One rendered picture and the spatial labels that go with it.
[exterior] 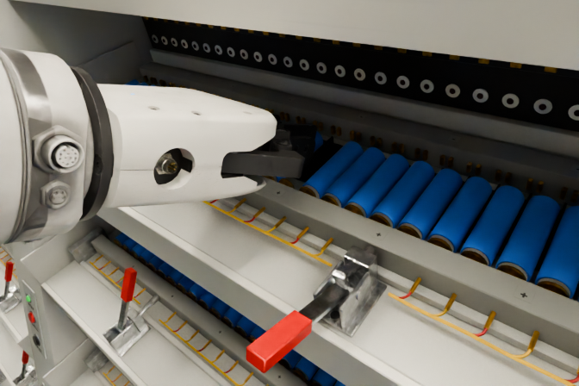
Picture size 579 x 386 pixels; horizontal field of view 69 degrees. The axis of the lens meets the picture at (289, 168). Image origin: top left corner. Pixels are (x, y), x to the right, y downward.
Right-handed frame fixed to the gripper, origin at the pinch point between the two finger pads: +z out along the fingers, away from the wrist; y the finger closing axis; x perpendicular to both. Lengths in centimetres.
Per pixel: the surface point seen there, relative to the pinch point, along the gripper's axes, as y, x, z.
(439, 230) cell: -13.2, 2.5, 1.3
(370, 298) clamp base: -11.6, 6.7, -2.6
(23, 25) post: 34.1, -4.5, -5.9
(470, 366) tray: -17.7, 7.3, -2.9
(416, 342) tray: -15.0, 7.4, -3.2
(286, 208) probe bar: -3.7, 4.0, -1.9
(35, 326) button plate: 38, 38, -2
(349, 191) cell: -6.1, 2.5, 2.1
